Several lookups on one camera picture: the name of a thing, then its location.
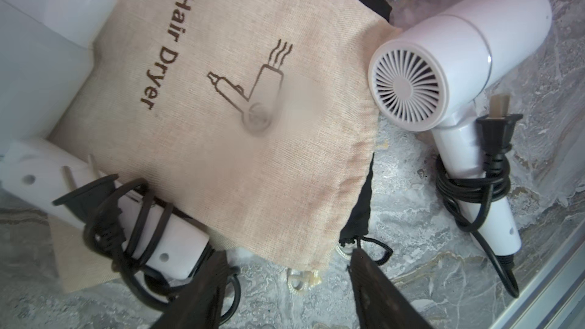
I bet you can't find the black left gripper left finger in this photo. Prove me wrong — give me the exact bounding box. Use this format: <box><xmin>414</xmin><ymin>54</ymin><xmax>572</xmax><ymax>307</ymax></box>
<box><xmin>152</xmin><ymin>251</ymin><xmax>229</xmax><ymax>329</ymax></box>

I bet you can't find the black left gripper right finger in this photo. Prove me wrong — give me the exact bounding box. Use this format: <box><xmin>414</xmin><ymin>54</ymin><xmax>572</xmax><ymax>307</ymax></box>
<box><xmin>348</xmin><ymin>248</ymin><xmax>432</xmax><ymax>329</ymax></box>

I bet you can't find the beige hair dryer bag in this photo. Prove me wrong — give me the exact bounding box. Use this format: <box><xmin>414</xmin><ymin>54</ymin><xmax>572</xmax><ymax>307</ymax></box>
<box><xmin>47</xmin><ymin>0</ymin><xmax>399</xmax><ymax>273</ymax></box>

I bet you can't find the white hair dryer right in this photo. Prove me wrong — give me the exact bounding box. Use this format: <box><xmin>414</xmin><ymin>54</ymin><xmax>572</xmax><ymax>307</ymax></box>
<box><xmin>367</xmin><ymin>0</ymin><xmax>553</xmax><ymax>299</ymax></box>

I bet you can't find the white hair dryer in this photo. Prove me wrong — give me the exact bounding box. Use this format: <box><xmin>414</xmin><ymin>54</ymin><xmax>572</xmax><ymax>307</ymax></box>
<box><xmin>367</xmin><ymin>0</ymin><xmax>553</xmax><ymax>299</ymax></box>
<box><xmin>0</xmin><ymin>0</ymin><xmax>242</xmax><ymax>325</ymax></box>

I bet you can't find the white hair dryer left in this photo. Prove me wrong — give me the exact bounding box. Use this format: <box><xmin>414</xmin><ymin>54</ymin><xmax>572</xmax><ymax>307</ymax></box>
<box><xmin>0</xmin><ymin>0</ymin><xmax>242</xmax><ymax>325</ymax></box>

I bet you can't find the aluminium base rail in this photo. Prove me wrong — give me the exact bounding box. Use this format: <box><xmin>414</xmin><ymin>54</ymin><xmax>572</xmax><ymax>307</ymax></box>
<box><xmin>492</xmin><ymin>225</ymin><xmax>584</xmax><ymax>328</ymax></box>

